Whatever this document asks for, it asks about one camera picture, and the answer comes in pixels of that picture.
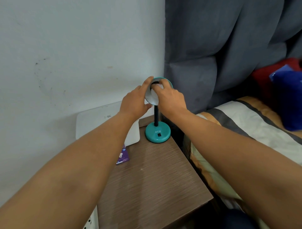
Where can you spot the brown wooden nightstand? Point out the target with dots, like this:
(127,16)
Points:
(153,184)

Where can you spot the grey upholstered headboard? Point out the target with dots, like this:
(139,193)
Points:
(200,35)

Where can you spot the person's right forearm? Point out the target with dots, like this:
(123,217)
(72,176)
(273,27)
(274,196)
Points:
(236,155)

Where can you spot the person's left thumb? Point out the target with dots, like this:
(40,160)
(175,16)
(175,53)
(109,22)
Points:
(148,106)

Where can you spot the red pillow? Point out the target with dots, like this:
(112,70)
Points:
(262,77)

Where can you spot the person's left forearm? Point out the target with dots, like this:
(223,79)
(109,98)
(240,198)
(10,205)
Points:
(77,169)

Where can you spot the person's dark blue trousers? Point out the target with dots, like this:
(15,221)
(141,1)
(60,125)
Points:
(238,220)

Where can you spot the person's right hand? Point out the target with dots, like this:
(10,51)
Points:
(171,101)

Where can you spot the person's right thumb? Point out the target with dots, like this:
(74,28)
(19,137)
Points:
(155,89)

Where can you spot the purple card packet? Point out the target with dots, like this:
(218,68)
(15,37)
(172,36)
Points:
(122,157)

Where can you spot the blue pillow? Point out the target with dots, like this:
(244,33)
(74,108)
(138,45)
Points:
(290,99)

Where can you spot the white power strip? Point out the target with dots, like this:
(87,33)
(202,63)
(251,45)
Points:
(92,221)

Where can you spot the teal desk lamp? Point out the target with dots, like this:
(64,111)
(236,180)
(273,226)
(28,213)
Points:
(158,135)

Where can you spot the striped bed sheet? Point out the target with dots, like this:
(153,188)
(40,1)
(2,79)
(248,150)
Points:
(247,122)

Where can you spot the white flat box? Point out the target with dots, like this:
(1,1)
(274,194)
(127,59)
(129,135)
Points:
(94,118)

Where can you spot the white light bulb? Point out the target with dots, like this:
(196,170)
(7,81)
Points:
(154,97)

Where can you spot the person's left hand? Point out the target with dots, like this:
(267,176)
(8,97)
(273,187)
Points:
(132,103)

